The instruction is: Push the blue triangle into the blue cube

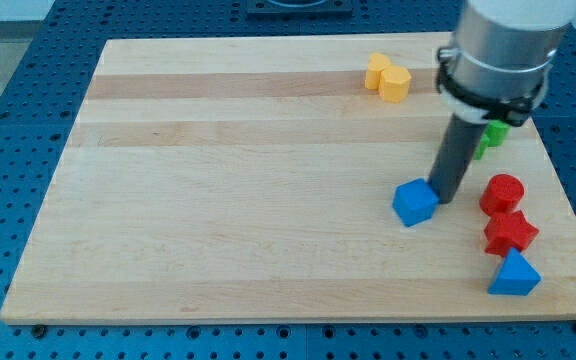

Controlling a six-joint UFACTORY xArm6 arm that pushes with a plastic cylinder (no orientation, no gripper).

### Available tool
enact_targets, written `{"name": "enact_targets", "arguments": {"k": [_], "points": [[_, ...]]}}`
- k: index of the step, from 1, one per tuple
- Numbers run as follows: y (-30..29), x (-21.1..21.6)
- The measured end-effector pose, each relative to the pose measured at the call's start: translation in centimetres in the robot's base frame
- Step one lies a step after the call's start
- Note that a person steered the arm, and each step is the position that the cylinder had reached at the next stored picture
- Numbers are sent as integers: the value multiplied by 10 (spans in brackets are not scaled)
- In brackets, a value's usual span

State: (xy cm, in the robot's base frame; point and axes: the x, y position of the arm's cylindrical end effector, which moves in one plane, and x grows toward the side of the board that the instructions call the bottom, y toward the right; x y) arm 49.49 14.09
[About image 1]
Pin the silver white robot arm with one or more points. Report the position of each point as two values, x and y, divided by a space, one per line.
496 64

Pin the yellow rounded block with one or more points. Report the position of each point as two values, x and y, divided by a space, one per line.
377 62

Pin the green cylinder block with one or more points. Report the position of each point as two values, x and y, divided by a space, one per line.
496 132

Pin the blue triangle block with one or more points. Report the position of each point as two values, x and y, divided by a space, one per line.
515 276

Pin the red star block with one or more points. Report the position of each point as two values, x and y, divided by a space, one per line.
505 231

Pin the blue cube block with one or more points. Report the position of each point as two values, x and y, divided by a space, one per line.
414 202

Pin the red cylinder block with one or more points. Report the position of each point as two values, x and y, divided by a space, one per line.
502 194

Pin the yellow hexagon block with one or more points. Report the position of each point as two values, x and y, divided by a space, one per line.
394 84

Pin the wooden board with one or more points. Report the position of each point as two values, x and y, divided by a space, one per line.
251 179

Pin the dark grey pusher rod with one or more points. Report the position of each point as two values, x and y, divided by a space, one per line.
460 140

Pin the green block behind rod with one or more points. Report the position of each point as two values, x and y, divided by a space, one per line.
481 148

